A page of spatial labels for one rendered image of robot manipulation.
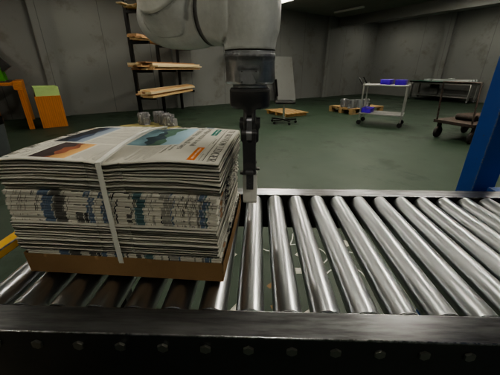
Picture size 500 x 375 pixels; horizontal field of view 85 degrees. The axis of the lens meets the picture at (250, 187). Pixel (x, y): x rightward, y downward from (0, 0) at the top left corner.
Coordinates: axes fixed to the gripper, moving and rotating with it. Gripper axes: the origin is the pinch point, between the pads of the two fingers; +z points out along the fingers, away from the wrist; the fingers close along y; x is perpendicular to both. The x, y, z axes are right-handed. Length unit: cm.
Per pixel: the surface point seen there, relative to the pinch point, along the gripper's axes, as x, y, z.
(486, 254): 51, 4, 14
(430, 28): 688, -1238, -170
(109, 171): -22.1, 13.5, -8.2
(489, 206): 70, -20, 14
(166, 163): -12.4, 14.3, -10.0
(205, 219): -6.8, 14.8, -0.5
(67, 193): -29.9, 13.7, -4.2
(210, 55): -162, -932, -62
